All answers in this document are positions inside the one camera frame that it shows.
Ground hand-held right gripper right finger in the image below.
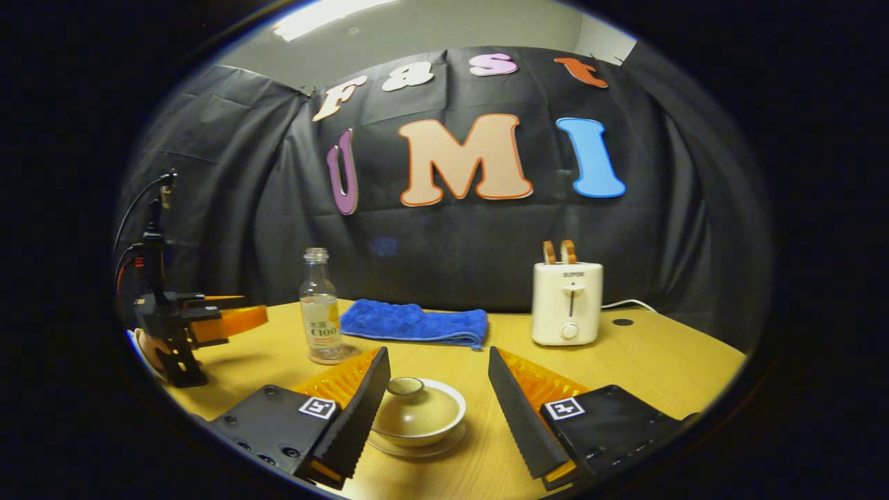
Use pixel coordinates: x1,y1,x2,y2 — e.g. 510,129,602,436
488,346,702,490

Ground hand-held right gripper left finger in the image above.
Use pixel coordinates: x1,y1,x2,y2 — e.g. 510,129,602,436
208,346,391,490

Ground beige teacup lid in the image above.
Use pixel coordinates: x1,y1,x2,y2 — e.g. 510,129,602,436
372,377,445,437

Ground round coaster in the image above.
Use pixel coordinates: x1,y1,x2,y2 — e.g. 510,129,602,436
308,345,362,367

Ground white teacup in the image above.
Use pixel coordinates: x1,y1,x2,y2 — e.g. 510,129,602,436
372,378,467,447

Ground clear water bottle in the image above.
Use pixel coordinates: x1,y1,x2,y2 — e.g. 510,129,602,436
299,248,346,365

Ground blue towel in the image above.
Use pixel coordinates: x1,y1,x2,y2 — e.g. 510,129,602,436
340,299,489,351

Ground cream toaster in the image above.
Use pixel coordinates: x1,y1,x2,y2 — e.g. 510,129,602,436
531,262,604,347

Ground black backdrop cloth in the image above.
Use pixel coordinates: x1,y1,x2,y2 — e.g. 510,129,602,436
115,42,775,351

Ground ceiling light panel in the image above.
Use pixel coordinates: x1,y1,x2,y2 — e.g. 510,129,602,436
273,0,397,42

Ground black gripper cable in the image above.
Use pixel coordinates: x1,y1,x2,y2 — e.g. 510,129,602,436
114,174,174,278

